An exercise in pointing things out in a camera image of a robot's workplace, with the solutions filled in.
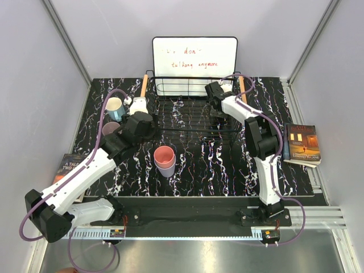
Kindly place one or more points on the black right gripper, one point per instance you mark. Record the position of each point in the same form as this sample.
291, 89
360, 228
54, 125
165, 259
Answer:
212, 113

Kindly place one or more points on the pink plastic cup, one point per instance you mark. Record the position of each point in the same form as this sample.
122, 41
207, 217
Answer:
164, 156

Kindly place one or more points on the lavender plastic cup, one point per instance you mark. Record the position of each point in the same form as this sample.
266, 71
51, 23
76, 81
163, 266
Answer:
166, 172

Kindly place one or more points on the light blue ceramic mug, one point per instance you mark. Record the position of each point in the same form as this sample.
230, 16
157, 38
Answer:
115, 109

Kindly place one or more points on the mauve ceramic mug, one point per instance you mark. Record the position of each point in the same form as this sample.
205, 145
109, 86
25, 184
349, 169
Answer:
110, 127

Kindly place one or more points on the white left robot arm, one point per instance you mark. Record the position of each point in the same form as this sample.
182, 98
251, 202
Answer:
54, 211

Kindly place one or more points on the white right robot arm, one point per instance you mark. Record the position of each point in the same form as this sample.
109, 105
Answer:
263, 142

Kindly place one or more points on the white whiteboard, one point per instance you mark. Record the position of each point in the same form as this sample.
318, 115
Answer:
184, 65

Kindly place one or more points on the dark night scene book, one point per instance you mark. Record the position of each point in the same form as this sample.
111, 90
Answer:
301, 145

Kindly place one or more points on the tale of two cities book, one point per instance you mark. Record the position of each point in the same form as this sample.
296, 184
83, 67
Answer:
68, 163

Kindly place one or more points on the black wire dish rack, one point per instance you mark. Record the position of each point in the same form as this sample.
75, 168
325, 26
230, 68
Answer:
181, 108

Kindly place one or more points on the right wooden rack handle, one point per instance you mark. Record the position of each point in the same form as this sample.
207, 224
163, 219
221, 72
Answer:
242, 89

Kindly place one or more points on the wooden rack handle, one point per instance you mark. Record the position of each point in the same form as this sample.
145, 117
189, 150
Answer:
242, 89
144, 86

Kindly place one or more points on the left wooden rack handle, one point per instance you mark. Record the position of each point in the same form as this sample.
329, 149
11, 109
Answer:
144, 86

